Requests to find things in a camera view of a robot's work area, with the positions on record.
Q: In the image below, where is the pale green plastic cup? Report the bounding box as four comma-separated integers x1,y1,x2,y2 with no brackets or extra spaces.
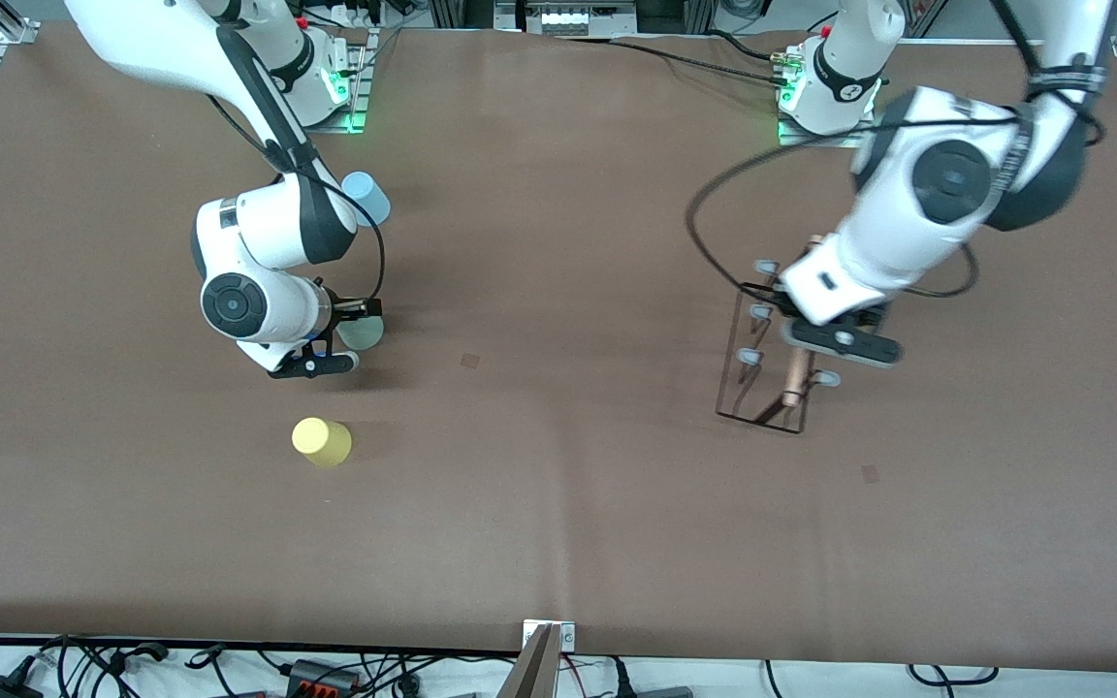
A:
337,315,386,351

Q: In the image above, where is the black wire cup holder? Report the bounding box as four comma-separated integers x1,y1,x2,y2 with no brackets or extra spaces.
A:
714,233,846,434

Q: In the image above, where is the yellow plastic cup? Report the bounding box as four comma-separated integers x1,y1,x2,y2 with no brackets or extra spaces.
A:
291,417,354,469

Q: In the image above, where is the light blue plastic cup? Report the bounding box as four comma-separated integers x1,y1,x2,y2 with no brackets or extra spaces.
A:
342,172,392,227

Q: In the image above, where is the brown table mat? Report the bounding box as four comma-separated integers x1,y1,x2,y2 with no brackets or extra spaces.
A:
0,21,1117,675

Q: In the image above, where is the white terminal block unit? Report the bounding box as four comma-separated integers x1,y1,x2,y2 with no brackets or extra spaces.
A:
517,3,637,38

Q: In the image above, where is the black box with orange connectors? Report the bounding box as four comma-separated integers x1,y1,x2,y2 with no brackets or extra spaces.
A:
287,659,363,697

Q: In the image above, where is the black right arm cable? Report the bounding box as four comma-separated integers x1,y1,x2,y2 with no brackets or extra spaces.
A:
205,95,387,303

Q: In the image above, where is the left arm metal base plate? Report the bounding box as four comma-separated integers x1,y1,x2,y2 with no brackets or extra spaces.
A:
778,102,880,149

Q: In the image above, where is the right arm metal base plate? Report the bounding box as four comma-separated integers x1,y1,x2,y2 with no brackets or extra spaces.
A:
302,29,380,134

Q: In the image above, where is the black base power cable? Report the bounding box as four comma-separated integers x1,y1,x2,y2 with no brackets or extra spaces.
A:
558,29,797,90

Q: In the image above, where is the black floor cable loop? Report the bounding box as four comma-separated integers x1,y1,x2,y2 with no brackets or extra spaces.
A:
908,663,998,686

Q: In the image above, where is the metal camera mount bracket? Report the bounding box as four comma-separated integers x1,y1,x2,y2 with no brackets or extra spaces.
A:
495,620,577,698

